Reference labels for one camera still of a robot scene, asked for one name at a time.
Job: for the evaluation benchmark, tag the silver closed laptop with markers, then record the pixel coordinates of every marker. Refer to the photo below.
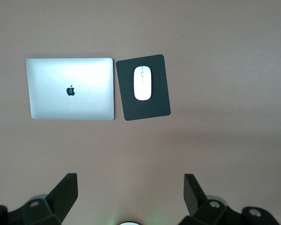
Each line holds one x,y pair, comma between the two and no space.
51,93

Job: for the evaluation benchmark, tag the black mouse pad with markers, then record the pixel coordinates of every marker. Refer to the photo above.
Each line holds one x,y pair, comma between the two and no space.
159,103

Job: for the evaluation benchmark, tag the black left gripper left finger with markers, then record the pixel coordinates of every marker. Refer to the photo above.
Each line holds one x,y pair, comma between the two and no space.
58,201

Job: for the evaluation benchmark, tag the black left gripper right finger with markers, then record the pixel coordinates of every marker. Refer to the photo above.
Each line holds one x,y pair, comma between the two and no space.
208,215

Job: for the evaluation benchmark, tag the brown table cover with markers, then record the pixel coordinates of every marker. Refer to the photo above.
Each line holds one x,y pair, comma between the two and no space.
224,93

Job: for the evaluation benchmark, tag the white computer mouse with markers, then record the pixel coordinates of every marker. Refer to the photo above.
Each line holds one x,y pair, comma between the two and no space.
142,90

